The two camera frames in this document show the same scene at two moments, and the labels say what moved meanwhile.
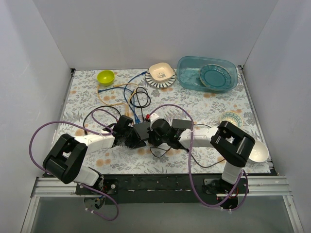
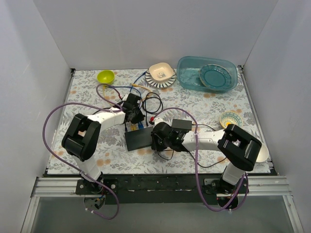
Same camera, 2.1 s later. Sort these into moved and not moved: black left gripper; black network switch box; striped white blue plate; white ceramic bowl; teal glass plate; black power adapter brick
Moved: black network switch box; black left gripper
Not moved: white ceramic bowl; striped white blue plate; teal glass plate; black power adapter brick
